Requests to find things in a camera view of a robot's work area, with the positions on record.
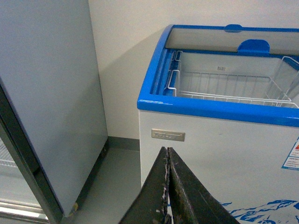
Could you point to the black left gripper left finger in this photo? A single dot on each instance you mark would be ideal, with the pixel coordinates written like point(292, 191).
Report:
point(151, 204)

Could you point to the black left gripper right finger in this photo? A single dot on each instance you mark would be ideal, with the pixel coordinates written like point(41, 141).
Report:
point(191, 202)

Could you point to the grey upright display fridge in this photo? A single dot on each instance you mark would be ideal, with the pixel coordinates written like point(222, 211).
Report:
point(52, 120)

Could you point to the white chest freezer blue rim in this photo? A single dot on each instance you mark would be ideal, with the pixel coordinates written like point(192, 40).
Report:
point(246, 155)

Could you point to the glass sliding freezer lid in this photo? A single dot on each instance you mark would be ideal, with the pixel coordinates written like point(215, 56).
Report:
point(236, 39)

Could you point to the white wire freezer basket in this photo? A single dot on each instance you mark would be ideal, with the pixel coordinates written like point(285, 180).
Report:
point(266, 81)

